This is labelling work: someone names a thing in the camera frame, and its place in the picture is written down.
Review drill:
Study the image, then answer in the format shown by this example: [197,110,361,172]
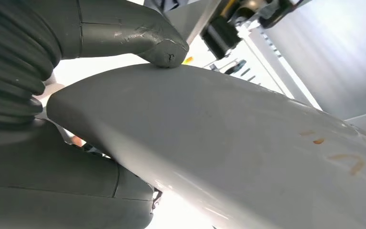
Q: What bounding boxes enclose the black cylindrical fixture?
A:
[200,15,244,61]

